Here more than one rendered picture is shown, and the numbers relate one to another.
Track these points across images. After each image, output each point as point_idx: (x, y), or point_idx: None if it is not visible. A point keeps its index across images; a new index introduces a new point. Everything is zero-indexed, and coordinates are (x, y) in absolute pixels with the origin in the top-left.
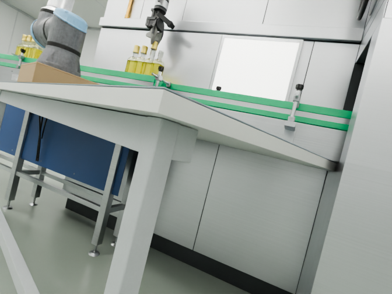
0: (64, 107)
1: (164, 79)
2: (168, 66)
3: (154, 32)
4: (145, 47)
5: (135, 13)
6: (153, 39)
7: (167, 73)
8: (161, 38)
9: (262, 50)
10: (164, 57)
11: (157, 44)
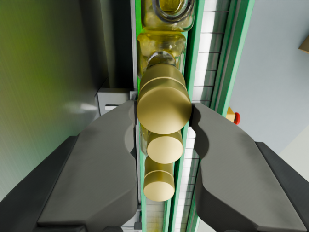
0: None
1: (70, 15)
2: (28, 8)
3: (252, 147)
4: (177, 133)
5: None
6: (212, 110)
7: (53, 2)
8: (71, 153)
9: None
10: (10, 81)
11: (160, 81)
